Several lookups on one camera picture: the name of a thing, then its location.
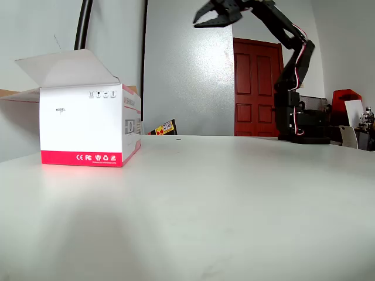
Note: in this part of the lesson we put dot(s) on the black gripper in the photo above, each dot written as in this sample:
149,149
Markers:
227,18

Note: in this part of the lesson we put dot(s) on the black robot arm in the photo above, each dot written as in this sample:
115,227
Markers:
293,96

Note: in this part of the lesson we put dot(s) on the yellow black packet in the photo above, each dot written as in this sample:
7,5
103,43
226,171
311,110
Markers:
164,128

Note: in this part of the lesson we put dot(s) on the white box with red band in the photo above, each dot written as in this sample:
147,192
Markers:
79,131

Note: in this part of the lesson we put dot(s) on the red wooden door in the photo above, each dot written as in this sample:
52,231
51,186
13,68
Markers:
249,87

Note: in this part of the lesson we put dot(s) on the grey case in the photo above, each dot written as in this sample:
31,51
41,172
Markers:
313,102

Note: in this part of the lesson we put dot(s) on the red black machine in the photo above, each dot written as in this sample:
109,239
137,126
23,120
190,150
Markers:
340,102

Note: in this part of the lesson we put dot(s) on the white board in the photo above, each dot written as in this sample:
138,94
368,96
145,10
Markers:
354,112

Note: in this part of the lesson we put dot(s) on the white chair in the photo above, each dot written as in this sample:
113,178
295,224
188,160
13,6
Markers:
349,137

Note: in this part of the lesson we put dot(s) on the microscope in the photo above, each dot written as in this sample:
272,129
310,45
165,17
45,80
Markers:
367,117

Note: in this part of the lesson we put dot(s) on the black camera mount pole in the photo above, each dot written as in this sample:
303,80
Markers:
83,26

